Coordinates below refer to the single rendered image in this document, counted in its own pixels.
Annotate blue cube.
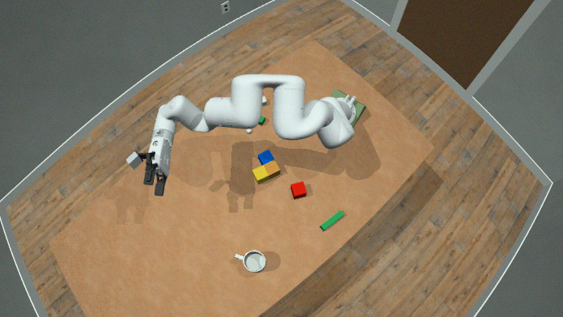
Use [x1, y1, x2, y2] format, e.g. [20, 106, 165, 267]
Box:
[258, 150, 274, 165]

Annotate grey mug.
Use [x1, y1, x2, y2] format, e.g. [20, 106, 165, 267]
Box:
[235, 251, 266, 272]

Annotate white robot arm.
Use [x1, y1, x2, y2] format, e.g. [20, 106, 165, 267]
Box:
[151, 74, 356, 149]

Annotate red cube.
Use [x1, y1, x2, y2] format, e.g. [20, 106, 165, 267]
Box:
[290, 182, 307, 200]

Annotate yellow cube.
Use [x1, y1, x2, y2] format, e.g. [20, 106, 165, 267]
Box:
[252, 165, 269, 184]

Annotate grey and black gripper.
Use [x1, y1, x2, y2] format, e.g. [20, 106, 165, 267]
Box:
[143, 137, 172, 196]

